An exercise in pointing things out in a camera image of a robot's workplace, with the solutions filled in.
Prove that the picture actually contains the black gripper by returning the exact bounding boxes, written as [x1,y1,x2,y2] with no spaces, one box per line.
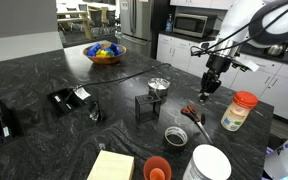
[198,69,223,103]

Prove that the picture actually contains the black counter outlet box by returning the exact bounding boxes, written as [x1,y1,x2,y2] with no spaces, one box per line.
[47,87,87,116]

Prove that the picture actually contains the black raised counter box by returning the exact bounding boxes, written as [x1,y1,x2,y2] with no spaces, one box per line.
[0,89,44,138]

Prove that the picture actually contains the creamer bottle with orange lid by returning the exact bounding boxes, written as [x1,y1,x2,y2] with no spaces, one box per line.
[220,90,259,132]

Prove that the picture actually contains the white lower kitchen cabinets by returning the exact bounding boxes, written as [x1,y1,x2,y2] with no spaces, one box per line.
[156,33,288,122]

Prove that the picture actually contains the white kitchen cabinets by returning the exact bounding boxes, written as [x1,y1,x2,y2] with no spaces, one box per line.
[156,33,288,122]
[169,0,237,11]

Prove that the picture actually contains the round silver metal tin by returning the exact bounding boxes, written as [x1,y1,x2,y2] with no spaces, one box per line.
[147,77,171,98]

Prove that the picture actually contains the black round tin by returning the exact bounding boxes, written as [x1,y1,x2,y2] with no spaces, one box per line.
[163,125,189,152]

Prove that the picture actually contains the stainless steel microwave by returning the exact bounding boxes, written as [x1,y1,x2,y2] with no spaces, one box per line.
[172,12,218,38]

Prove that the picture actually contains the blue soap dispenser bottle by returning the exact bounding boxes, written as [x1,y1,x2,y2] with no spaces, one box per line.
[165,13,174,33]

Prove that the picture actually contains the orange plastic cup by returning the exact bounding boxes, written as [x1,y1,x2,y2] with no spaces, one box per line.
[142,155,173,180]

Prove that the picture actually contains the white upper kitchen cabinets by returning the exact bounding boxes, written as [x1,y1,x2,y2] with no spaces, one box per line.
[169,0,237,11]

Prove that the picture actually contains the stainless steel refrigerator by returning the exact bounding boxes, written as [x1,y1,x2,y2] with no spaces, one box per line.
[118,0,172,59]

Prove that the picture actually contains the blue toy block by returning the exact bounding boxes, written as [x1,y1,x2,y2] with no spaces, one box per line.
[86,42,102,58]
[109,43,123,57]

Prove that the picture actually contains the wooden bowl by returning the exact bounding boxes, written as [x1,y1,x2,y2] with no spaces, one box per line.
[82,42,128,66]

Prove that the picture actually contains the black power plug adapter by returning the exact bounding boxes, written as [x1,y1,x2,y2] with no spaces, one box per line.
[88,100,106,123]

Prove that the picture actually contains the yellow toy block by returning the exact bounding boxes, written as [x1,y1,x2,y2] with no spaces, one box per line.
[96,49,109,57]

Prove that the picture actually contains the white paper tag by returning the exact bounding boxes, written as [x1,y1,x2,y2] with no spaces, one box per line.
[73,86,92,101]

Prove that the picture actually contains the black office chair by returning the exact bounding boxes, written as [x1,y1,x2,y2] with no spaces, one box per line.
[89,8,104,28]
[105,9,117,27]

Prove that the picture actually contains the light wooden table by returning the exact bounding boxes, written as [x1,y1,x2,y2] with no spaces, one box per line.
[56,10,93,40]

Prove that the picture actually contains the orange handled scissors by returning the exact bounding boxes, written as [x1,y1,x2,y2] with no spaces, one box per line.
[180,104,214,145]

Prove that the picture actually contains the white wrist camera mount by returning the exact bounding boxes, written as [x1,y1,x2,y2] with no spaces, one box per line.
[232,57,261,73]

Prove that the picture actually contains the black cube frame stand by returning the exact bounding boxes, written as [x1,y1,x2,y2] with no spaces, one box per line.
[134,92,162,124]

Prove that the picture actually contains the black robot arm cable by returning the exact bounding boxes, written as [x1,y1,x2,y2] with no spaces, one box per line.
[189,0,288,57]

